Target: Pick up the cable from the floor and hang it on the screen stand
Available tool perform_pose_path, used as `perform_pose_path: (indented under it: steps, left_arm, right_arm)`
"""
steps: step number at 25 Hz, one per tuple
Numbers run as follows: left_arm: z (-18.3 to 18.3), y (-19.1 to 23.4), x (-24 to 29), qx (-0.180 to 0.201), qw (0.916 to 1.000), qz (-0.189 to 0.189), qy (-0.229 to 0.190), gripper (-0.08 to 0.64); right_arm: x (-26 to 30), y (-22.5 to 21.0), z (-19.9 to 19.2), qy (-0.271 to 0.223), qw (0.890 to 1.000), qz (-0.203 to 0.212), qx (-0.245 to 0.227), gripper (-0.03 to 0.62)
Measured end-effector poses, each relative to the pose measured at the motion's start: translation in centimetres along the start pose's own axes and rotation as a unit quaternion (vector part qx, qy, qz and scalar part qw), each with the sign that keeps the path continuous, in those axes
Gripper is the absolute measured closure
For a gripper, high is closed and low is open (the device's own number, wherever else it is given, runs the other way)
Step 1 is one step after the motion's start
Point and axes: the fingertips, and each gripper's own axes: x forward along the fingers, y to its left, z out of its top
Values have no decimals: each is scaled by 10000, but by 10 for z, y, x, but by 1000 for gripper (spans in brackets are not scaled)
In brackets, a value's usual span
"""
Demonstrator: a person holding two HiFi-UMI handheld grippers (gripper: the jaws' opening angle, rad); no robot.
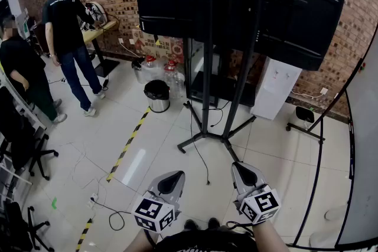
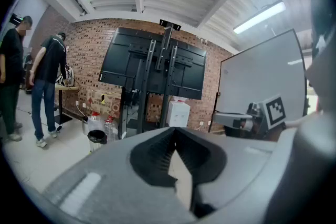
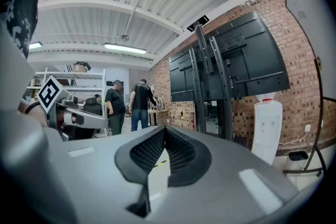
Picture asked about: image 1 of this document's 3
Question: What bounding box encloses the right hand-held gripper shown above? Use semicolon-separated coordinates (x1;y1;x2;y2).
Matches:
231;161;281;225

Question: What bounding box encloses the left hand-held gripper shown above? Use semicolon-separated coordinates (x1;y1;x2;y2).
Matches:
132;171;186;233

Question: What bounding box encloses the person's right forearm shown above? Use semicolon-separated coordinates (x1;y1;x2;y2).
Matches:
252;220;292;252

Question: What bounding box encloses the person's left forearm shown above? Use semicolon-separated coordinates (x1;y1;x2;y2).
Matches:
123;228;160;252

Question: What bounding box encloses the yellow black hazard tape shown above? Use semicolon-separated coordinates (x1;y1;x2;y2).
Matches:
106;107;151;183
75;218;93;252

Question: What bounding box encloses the person's black shirt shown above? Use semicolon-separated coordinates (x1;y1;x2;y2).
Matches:
153;228;260;252

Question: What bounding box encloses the small white bin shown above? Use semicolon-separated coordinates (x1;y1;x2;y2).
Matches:
295;106;315;130

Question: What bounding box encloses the clear red-capped water bottle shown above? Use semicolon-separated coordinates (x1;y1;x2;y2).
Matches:
164;60;186;100
141;55;166;83

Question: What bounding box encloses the dark bin with bag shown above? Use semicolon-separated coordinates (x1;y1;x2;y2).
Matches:
131;57;145;84

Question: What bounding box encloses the black metal television stand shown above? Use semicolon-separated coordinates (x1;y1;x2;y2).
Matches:
177;0;258;163

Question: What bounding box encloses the whiteboard on black stand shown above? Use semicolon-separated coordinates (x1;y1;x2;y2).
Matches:
285;20;378;252

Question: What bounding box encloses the printed cardboard box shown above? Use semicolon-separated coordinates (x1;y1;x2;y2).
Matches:
132;28;185;64

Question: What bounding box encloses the black office chair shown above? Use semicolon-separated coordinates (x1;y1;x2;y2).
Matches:
0;200;56;252
0;87;59;181

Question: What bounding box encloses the light wooden standing desk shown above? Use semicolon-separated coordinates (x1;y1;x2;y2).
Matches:
81;20;120;78

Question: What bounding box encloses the white rounded device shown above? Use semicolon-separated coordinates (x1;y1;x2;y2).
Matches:
85;2;109;29

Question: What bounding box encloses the dark low cabinet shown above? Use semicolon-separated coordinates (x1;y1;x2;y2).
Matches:
32;22;50;54

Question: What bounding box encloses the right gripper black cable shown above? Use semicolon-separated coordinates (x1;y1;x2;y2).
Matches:
226;220;255;236

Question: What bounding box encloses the black power strip cable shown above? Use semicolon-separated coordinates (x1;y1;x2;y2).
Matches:
91;197;132;231

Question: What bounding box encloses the short black cable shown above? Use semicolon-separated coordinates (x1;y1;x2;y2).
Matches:
183;99;232;128

